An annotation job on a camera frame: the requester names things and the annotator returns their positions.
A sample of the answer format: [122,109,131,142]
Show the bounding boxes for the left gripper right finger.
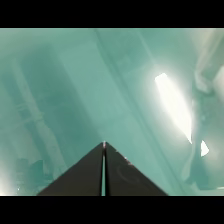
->
[104,141,169,197]

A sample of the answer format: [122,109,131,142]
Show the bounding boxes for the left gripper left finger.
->
[37,141,105,197]

